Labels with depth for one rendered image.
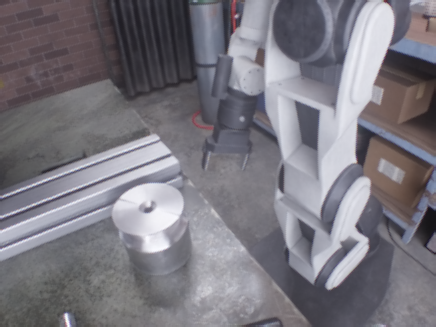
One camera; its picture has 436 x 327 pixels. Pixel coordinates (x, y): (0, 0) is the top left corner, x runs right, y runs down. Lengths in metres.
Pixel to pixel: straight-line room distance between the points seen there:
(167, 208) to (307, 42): 0.31
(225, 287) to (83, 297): 0.10
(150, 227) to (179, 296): 0.05
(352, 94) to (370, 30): 0.09
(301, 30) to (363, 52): 0.09
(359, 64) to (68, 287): 0.40
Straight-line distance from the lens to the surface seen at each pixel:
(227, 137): 0.73
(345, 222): 0.65
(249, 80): 0.64
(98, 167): 0.29
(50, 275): 0.26
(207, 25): 1.91
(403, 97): 1.30
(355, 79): 0.43
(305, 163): 0.60
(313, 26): 0.43
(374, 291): 1.10
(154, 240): 0.20
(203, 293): 0.21
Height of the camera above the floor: 1.07
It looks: 37 degrees down
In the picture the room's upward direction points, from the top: 5 degrees counter-clockwise
